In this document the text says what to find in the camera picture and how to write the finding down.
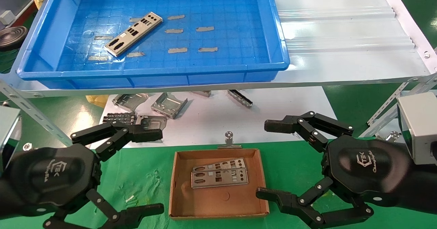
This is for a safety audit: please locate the perforated metal angle strut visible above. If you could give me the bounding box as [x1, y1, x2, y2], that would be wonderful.
[360, 82, 437, 138]
[367, 81, 412, 127]
[0, 80, 74, 147]

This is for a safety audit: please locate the dark finned metal part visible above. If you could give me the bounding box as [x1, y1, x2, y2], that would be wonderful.
[102, 112, 137, 125]

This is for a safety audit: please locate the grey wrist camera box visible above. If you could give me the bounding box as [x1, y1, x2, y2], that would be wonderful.
[397, 92, 437, 166]
[0, 105, 23, 175]

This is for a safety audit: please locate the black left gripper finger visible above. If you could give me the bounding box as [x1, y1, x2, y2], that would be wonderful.
[71, 121, 164, 162]

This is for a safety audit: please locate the blue plastic tray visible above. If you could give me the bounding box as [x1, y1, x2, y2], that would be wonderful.
[16, 0, 291, 89]

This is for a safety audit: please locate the grey sheet metal bracket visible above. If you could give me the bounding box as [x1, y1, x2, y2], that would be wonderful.
[151, 92, 188, 120]
[112, 93, 150, 113]

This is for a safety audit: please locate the small white box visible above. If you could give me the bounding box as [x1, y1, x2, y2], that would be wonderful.
[0, 10, 14, 25]

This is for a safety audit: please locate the white flat board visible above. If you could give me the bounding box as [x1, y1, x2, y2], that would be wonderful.
[89, 86, 337, 150]

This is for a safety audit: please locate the white corrugated metal shelf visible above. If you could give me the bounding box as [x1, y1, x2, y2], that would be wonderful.
[0, 0, 437, 98]

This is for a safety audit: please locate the narrow dark metal strip part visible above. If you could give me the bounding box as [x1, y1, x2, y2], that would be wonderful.
[227, 90, 253, 109]

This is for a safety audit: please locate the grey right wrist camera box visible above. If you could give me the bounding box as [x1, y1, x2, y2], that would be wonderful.
[397, 92, 437, 166]

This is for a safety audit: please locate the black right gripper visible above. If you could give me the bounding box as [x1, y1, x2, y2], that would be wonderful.
[256, 111, 414, 229]

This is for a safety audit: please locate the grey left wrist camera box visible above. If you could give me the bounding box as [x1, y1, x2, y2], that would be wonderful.
[0, 105, 23, 175]

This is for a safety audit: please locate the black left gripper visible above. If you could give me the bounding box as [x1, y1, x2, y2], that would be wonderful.
[7, 143, 165, 229]

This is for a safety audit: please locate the black round disc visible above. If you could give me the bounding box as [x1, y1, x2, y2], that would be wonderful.
[0, 26, 28, 50]

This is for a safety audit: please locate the yellow crumpled bag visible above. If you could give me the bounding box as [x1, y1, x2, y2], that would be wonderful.
[85, 95, 110, 107]

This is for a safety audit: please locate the silver metal io shield plate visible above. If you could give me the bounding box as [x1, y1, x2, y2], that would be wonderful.
[104, 12, 163, 57]
[192, 158, 246, 172]
[191, 169, 249, 189]

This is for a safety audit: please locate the grey metal frame bracket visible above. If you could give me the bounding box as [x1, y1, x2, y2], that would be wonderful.
[136, 115, 168, 132]

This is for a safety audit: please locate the brown cardboard box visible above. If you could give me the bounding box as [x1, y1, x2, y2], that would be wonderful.
[169, 148, 270, 220]

